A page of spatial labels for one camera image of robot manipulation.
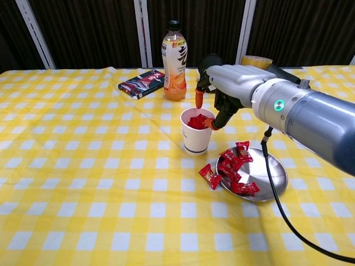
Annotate yellow tape roll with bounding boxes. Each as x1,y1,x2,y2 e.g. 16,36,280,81
240,55,273,69

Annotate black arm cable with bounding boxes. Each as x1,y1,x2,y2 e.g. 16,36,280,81
260,126,355,264

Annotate black rubber slipper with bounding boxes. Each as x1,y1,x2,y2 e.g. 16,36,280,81
235,64,303,84

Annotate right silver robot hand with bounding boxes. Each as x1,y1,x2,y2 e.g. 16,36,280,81
195,64,275,131

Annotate silver metal plate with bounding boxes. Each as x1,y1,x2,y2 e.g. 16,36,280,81
216,146,288,202

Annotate orange juice bottle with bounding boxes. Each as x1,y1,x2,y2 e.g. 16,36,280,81
161,19,189,102

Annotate dark pleated curtain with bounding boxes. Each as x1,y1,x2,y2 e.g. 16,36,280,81
27,0,143,70
247,0,355,68
145,0,247,69
0,0,47,73

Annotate black mesh pen holder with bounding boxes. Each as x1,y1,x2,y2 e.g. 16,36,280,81
197,53,224,94

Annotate dark blue printed box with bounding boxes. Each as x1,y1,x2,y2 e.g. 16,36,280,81
118,69,166,101

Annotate red candy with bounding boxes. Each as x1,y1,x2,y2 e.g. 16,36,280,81
187,114,211,130
230,181,261,197
198,163,222,191
216,162,241,183
235,140,253,163
219,149,239,162
230,158,245,171

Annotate white paper cup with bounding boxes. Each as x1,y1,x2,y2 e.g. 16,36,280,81
179,107,216,155

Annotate yellow checked tablecloth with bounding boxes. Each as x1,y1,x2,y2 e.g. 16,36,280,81
0,65,355,266

